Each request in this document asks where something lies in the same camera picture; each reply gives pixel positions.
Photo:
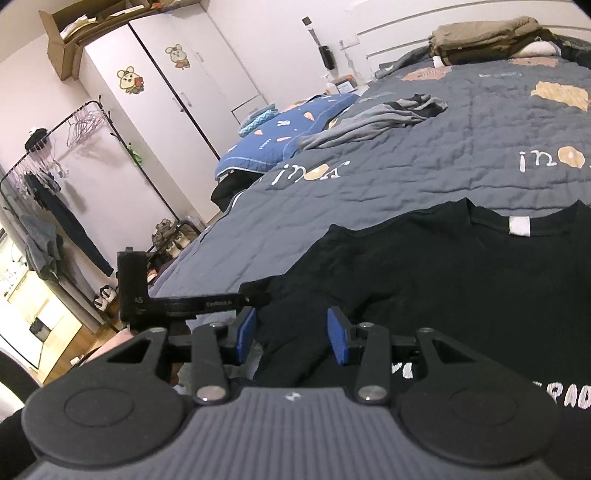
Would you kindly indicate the hanging dark pants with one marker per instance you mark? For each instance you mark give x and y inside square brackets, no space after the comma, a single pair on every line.
[74,226]

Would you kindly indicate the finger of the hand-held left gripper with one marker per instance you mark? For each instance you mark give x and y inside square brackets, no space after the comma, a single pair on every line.
[256,299]

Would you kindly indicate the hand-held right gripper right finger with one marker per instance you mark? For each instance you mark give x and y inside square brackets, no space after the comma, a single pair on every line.
[339,334]

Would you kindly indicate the hanging grey shirt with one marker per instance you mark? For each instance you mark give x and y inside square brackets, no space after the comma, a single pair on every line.
[41,247]

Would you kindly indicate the dark cloth beside bed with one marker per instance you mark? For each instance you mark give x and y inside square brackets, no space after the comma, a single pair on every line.
[235,187]

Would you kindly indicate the black shoe rack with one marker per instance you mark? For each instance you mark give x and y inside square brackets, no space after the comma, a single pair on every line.
[171,244]

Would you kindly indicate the grey striped garment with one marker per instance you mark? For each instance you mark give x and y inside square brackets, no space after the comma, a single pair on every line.
[369,122]

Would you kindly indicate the wooden cabinet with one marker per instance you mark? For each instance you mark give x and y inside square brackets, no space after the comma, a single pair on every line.
[51,332]

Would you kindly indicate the white wall socket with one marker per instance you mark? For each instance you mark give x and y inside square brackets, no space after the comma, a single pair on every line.
[349,42]

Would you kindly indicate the white wardrobe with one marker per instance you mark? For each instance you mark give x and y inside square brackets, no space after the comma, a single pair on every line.
[152,129]

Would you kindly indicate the white bed headboard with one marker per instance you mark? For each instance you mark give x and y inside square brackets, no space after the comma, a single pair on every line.
[392,41]

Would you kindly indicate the nightstand clutter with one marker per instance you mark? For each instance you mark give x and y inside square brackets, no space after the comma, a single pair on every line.
[341,84]

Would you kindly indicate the white sneakers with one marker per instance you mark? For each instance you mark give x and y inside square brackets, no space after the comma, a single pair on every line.
[106,297]

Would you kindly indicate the mouse cartoon sticker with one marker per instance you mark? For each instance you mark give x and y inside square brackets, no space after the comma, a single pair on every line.
[129,81]
[178,56]

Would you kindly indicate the black cap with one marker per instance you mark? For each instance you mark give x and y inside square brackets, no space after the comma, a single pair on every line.
[36,138]

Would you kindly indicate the stack of khaki folded clothes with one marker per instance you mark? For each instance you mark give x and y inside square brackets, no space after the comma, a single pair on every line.
[485,39]

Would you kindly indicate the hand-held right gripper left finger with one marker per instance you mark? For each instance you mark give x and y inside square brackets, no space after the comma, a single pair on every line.
[244,334]

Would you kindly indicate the teal folded towel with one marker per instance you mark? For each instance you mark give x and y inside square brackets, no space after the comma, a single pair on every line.
[256,121]

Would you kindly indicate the bunch of clothes hangers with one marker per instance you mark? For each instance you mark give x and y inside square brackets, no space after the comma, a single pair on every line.
[85,127]

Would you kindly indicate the blue quilted pillow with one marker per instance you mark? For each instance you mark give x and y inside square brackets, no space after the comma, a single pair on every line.
[258,147]

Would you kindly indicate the open cardboard box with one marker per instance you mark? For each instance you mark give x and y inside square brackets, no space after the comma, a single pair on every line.
[57,44]

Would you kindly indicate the grey quilted blanket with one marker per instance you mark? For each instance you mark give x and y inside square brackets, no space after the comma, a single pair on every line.
[369,184]

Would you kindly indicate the black printed t-shirt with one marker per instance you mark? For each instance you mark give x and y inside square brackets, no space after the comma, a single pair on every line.
[438,277]

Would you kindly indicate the black metal clothes rack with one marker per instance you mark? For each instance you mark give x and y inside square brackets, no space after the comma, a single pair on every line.
[104,113]

